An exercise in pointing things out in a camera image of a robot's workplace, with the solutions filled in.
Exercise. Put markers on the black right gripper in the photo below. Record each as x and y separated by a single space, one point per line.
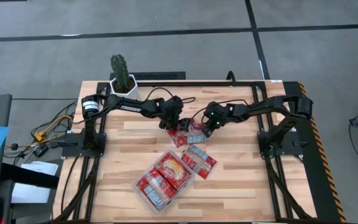
216 116

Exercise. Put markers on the black aluminium table frame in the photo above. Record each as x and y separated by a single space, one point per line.
197 83

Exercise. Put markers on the white faceted plant pot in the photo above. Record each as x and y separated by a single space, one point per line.
134 90

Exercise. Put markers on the clear plastic bin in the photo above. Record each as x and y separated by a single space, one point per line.
162 210

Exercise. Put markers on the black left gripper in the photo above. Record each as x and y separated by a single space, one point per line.
172 123

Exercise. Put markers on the green cactus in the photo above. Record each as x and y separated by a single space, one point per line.
119 70

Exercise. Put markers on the black power adapter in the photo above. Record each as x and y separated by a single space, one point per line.
40 151

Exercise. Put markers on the red popcorn bag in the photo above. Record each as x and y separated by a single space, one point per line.
194 137
194 168
202 155
179 140
163 186
172 169
149 193

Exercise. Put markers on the black round plug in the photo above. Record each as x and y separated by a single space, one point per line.
14 146

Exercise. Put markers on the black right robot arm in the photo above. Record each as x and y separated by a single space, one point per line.
259 109

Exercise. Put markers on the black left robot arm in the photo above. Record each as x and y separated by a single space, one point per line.
129 107

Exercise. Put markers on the black flat bar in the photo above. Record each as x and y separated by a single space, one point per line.
26 175

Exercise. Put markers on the white paper sheet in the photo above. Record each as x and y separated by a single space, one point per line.
30 193

